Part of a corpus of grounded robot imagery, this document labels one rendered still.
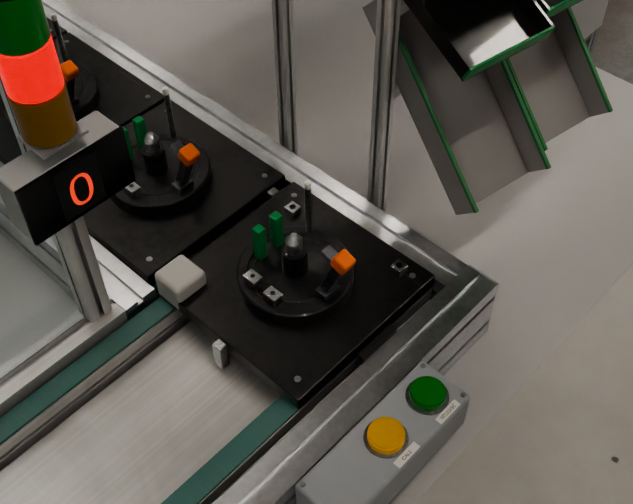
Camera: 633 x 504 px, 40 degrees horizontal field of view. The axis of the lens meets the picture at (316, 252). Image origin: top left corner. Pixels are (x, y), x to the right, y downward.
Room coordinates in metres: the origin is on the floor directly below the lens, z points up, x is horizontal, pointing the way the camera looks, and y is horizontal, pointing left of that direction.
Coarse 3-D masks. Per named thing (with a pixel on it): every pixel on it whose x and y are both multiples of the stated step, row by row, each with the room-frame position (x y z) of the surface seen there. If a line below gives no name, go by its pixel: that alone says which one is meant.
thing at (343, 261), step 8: (328, 248) 0.62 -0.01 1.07; (328, 256) 0.61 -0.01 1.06; (336, 256) 0.61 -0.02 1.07; (344, 256) 0.61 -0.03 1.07; (352, 256) 0.61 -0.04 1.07; (336, 264) 0.60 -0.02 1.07; (344, 264) 0.60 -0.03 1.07; (352, 264) 0.60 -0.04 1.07; (336, 272) 0.60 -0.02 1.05; (344, 272) 0.59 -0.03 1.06; (328, 280) 0.61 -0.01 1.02; (336, 280) 0.61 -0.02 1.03; (328, 288) 0.61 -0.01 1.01
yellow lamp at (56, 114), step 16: (64, 96) 0.60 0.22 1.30; (16, 112) 0.58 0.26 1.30; (32, 112) 0.58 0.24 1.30; (48, 112) 0.58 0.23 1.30; (64, 112) 0.59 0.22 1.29; (32, 128) 0.58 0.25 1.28; (48, 128) 0.58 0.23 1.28; (64, 128) 0.59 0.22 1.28; (32, 144) 0.58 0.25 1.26; (48, 144) 0.58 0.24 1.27
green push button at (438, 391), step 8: (424, 376) 0.52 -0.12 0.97; (416, 384) 0.51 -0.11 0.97; (424, 384) 0.51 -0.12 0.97; (432, 384) 0.51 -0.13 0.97; (440, 384) 0.51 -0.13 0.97; (416, 392) 0.50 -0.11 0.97; (424, 392) 0.50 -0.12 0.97; (432, 392) 0.50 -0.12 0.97; (440, 392) 0.50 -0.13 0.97; (416, 400) 0.49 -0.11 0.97; (424, 400) 0.49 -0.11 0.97; (432, 400) 0.49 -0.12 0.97; (440, 400) 0.49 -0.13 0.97; (424, 408) 0.48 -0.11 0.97; (432, 408) 0.48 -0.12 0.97
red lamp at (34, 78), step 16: (48, 48) 0.60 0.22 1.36; (0, 64) 0.58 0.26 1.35; (16, 64) 0.58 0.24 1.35; (32, 64) 0.58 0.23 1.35; (48, 64) 0.59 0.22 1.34; (16, 80) 0.58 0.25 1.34; (32, 80) 0.58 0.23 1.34; (48, 80) 0.59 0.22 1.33; (16, 96) 0.58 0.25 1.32; (32, 96) 0.58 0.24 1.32; (48, 96) 0.58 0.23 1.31
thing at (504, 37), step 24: (408, 0) 0.83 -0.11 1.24; (432, 0) 0.85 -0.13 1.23; (456, 0) 0.85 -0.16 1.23; (480, 0) 0.86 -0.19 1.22; (504, 0) 0.87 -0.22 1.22; (528, 0) 0.86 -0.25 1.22; (432, 24) 0.80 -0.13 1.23; (456, 24) 0.82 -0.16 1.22; (480, 24) 0.83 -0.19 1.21; (504, 24) 0.84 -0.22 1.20; (528, 24) 0.84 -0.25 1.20; (552, 24) 0.83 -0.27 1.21; (456, 48) 0.77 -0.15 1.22; (480, 48) 0.80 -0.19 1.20; (504, 48) 0.81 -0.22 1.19; (456, 72) 0.77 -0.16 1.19; (480, 72) 0.77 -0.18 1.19
